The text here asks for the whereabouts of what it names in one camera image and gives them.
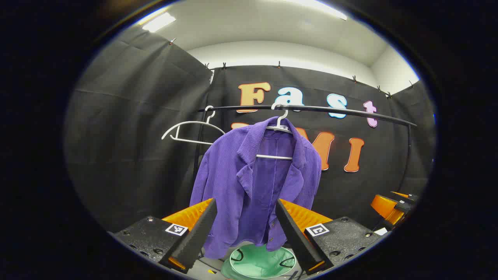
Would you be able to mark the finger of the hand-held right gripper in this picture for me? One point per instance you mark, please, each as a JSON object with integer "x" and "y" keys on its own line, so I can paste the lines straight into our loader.
{"x": 383, "y": 208}
{"x": 400, "y": 194}

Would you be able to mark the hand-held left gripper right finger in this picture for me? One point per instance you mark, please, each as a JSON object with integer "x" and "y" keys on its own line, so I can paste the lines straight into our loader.
{"x": 295, "y": 241}

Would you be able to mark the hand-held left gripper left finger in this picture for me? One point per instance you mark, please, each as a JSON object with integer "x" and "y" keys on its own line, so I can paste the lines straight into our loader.
{"x": 196, "y": 241}

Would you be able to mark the green laundry hamper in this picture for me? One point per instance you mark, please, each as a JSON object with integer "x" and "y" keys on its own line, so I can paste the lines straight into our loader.
{"x": 260, "y": 264}

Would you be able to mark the white clothes hanger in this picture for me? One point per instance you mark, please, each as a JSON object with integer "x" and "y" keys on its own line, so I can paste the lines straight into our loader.
{"x": 274, "y": 157}
{"x": 194, "y": 122}

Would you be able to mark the white paper sheet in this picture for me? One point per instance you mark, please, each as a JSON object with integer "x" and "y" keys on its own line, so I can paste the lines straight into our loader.
{"x": 380, "y": 231}

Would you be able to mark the black backdrop cloth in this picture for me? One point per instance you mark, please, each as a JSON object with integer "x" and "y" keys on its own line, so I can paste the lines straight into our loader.
{"x": 136, "y": 155}

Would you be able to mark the ceiling light panel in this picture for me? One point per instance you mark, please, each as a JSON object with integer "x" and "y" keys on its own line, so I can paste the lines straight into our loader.
{"x": 158, "y": 22}

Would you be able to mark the black clothes rail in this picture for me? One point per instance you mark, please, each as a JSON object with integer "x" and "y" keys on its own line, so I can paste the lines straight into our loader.
{"x": 350, "y": 113}

